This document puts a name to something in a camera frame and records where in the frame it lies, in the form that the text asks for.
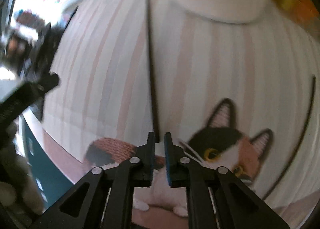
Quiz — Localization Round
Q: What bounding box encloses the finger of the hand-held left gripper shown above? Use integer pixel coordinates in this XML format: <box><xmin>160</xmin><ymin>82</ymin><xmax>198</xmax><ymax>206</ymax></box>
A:
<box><xmin>0</xmin><ymin>73</ymin><xmax>61</xmax><ymax>129</ymax></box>

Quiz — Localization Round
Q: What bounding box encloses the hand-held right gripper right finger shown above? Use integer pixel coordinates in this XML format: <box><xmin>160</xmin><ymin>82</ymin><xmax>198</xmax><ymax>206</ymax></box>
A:
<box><xmin>164</xmin><ymin>132</ymin><xmax>290</xmax><ymax>229</ymax></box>

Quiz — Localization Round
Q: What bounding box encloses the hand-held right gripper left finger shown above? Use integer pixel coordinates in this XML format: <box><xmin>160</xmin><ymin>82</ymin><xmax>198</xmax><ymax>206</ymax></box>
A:
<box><xmin>30</xmin><ymin>132</ymin><xmax>156</xmax><ymax>229</ymax></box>

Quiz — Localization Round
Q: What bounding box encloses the person's left hand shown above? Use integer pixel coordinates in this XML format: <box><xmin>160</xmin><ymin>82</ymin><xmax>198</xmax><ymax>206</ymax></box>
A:
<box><xmin>0</xmin><ymin>125</ymin><xmax>46</xmax><ymax>215</ymax></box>

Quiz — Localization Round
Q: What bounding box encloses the black gas stove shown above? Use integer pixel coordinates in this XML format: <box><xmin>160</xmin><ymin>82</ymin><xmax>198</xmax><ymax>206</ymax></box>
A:
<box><xmin>0</xmin><ymin>6</ymin><xmax>79</xmax><ymax>119</ymax></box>

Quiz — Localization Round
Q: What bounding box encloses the teal cabinet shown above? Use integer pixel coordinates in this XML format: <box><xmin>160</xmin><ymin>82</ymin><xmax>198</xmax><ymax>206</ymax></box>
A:
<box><xmin>20</xmin><ymin>114</ymin><xmax>75</xmax><ymax>211</ymax></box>

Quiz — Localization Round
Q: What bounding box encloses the striped cat print table mat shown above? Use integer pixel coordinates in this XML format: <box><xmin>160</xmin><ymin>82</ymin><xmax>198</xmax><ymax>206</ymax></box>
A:
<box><xmin>41</xmin><ymin>0</ymin><xmax>320</xmax><ymax>229</ymax></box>

